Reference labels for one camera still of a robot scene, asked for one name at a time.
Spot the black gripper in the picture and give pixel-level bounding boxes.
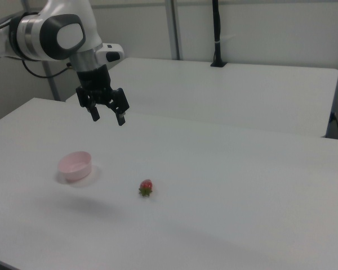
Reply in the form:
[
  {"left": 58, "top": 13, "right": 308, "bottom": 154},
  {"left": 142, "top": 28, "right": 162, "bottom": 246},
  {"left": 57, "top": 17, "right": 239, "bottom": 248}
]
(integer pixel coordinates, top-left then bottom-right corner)
[{"left": 75, "top": 64, "right": 130, "bottom": 127}]

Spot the red strawberry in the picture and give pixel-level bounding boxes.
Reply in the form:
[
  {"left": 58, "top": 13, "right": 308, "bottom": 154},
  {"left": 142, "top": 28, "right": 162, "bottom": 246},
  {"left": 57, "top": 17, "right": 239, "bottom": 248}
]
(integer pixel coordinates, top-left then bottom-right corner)
[{"left": 138, "top": 179, "right": 154, "bottom": 198}]

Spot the pink plastic bowl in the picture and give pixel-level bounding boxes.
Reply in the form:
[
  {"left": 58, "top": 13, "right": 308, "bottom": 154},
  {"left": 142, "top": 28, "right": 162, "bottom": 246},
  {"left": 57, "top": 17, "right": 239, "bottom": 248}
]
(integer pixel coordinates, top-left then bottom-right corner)
[{"left": 57, "top": 151, "right": 92, "bottom": 182}]

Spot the grey metal frame post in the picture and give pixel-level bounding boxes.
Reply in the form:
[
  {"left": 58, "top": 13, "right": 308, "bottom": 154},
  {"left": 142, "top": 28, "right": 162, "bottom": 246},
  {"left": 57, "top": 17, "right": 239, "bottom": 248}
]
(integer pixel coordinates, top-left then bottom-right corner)
[
  {"left": 164, "top": 0, "right": 184, "bottom": 61},
  {"left": 41, "top": 60, "right": 61, "bottom": 102}
]

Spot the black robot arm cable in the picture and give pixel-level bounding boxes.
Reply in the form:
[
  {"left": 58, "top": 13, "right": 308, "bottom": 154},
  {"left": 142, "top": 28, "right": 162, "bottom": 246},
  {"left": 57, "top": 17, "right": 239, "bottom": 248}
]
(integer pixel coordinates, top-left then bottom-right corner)
[{"left": 21, "top": 59, "right": 73, "bottom": 79}]

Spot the black camera stand pole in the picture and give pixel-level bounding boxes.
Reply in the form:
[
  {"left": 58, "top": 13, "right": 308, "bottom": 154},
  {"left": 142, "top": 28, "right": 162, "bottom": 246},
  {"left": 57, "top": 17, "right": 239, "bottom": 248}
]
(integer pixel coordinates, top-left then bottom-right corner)
[{"left": 210, "top": 0, "right": 228, "bottom": 68}]

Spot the black power cable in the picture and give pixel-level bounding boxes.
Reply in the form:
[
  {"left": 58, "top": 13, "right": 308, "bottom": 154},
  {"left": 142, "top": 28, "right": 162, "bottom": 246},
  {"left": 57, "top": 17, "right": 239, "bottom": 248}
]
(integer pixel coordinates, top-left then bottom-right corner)
[{"left": 329, "top": 111, "right": 338, "bottom": 140}]

